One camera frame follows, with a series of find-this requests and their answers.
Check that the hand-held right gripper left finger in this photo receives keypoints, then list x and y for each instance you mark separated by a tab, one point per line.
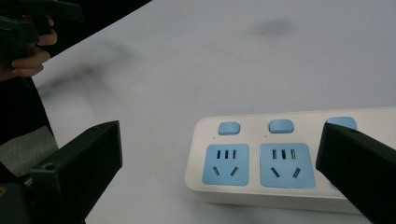
84	165

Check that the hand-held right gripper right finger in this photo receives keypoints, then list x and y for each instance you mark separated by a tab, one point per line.
361	165

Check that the white and blue power strip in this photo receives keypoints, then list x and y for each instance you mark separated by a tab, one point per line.
255	161

